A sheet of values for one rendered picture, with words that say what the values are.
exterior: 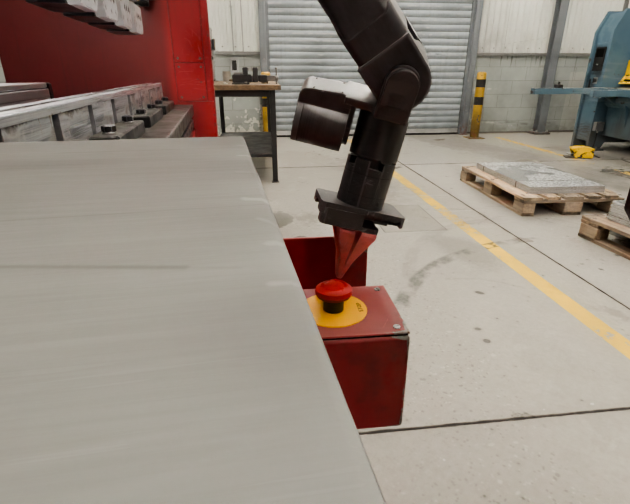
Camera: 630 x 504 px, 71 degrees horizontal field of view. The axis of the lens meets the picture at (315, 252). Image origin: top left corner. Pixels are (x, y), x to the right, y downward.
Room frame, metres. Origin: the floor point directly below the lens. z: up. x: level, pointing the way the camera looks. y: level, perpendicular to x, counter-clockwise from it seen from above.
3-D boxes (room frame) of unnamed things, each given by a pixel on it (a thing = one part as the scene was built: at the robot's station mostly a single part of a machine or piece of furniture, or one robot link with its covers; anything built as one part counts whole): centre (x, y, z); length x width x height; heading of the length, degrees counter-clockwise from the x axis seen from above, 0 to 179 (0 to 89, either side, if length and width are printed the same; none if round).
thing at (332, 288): (0.41, -0.02, 0.79); 0.04 x 0.04 x 0.04
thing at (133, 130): (0.98, 0.42, 0.89); 0.30 x 0.05 x 0.03; 12
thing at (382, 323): (0.46, 0.00, 0.75); 0.20 x 0.16 x 0.18; 6
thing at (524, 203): (3.81, -1.91, 0.07); 1.20 x 0.80 x 0.14; 5
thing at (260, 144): (5.09, 0.79, 0.75); 1.80 x 0.75 x 1.50; 7
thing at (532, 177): (3.81, -1.91, 0.17); 0.99 x 0.63 x 0.05; 5
